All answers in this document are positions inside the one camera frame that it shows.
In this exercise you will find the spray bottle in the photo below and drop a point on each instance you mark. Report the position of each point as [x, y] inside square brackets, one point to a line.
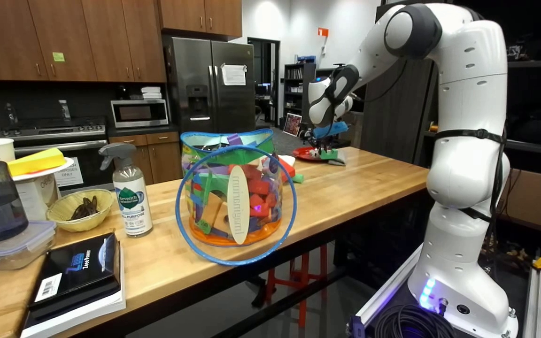
[128, 187]

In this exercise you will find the red plate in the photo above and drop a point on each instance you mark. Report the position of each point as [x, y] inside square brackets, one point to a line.
[309, 155]

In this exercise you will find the wooden stool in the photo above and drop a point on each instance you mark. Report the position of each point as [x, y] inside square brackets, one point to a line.
[298, 277]

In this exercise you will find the yellow bowl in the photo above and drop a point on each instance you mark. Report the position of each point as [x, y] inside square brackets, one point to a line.
[81, 212]

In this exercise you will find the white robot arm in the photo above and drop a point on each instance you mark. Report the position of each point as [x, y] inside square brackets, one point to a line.
[468, 161]

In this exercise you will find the clear bag of blocks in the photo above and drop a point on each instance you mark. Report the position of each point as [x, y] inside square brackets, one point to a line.
[237, 200]

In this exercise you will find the microwave oven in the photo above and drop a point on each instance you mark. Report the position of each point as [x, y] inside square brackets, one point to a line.
[138, 114]

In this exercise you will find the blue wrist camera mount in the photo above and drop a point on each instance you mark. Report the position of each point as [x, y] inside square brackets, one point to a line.
[329, 131]

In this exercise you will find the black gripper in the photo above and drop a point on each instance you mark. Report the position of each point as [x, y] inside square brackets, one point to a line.
[326, 148]

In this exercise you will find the black book on table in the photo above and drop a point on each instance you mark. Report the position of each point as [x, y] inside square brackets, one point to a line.
[76, 285]

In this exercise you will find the paper on refrigerator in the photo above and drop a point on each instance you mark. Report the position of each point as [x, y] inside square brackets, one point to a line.
[234, 76]

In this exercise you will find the stainless steel refrigerator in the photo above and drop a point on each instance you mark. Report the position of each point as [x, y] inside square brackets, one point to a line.
[200, 101]

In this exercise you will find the yellow sponge on plate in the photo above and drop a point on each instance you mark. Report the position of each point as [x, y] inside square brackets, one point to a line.
[36, 163]

